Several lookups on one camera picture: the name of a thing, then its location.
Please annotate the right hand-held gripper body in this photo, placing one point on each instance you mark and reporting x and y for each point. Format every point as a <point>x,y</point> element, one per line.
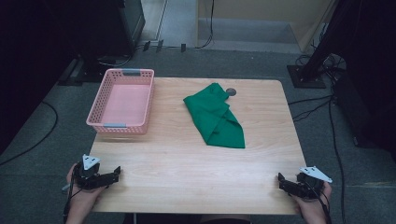
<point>311,182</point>

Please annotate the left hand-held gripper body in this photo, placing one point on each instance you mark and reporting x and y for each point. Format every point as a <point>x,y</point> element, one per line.
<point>88,174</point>

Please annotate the pink plastic basket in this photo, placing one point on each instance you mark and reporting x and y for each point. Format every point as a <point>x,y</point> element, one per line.
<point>124,105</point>

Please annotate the green cloth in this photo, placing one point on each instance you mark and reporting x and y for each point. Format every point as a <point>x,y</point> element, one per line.
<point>214,118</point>

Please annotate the person's left hand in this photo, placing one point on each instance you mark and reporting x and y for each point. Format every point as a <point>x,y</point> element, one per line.
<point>82,197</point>

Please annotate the person's right hand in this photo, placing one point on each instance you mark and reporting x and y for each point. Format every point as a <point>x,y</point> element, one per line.
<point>314,205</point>

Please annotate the grey round disc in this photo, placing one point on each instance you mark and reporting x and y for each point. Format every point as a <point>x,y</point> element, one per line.
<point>231,91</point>

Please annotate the black metal stand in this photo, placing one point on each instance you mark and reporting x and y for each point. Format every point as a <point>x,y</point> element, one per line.
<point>311,71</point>

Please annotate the black cabinet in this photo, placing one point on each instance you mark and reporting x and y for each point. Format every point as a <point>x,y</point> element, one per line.
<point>102,25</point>

